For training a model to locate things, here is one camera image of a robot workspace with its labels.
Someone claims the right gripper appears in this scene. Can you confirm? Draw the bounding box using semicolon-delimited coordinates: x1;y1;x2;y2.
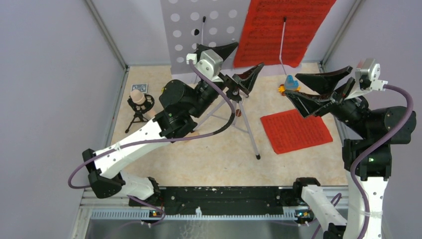
282;65;369;137

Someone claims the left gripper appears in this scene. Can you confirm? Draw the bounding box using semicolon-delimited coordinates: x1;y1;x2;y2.
188;42;263;118

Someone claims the silver music stand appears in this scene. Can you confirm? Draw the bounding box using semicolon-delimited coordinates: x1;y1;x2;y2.
160;0;314;160

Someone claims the red sheet music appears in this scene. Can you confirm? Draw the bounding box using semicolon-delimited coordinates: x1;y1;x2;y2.
260;110;333;154
233;0;335;68

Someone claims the toy microphone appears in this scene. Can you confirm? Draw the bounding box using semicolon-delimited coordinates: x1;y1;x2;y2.
125;89;155;133

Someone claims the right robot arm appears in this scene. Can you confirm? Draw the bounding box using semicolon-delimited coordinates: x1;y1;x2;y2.
285;58;417;239

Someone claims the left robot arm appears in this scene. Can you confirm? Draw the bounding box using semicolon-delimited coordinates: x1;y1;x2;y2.
83;42;264;206

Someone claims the yellow toy car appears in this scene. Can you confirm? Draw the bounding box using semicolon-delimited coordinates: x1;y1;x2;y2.
278;75;301;96

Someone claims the blue playing card box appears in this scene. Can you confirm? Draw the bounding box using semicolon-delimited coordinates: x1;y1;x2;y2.
131;84;148;94

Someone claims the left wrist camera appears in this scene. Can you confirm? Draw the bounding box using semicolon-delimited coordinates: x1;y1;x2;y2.
186;50;224;83

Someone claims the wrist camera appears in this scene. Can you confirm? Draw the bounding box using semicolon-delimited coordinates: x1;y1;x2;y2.
345;58;388;100
186;50;224;83

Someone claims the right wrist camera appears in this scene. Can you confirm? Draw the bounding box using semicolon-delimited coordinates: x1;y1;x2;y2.
345;58;388;100

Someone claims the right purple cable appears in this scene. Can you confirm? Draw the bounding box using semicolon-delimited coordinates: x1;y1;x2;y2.
311;84;415;239

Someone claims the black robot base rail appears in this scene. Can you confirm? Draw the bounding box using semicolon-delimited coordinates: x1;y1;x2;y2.
147;186;307;216

